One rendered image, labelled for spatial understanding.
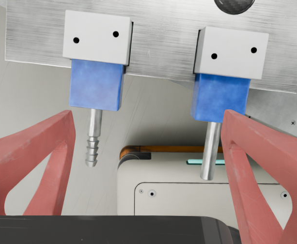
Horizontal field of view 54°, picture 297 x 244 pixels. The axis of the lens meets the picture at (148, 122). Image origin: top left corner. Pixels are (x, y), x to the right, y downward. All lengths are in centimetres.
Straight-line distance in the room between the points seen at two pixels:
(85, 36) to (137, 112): 90
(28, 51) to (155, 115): 88
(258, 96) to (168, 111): 81
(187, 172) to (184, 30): 67
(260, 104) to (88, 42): 20
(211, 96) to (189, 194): 68
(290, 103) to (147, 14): 18
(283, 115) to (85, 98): 21
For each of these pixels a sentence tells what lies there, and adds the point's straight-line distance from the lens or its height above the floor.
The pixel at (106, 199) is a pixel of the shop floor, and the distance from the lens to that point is 124.
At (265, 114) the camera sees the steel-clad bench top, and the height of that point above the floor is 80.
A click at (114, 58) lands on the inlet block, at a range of 24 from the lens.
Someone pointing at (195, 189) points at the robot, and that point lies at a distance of 92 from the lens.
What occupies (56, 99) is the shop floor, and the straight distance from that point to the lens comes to 117.
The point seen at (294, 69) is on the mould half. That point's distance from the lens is 29.
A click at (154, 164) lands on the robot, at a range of 90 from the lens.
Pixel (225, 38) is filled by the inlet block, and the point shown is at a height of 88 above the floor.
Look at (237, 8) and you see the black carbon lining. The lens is 28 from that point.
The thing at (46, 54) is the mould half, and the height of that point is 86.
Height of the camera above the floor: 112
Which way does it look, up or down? 81 degrees down
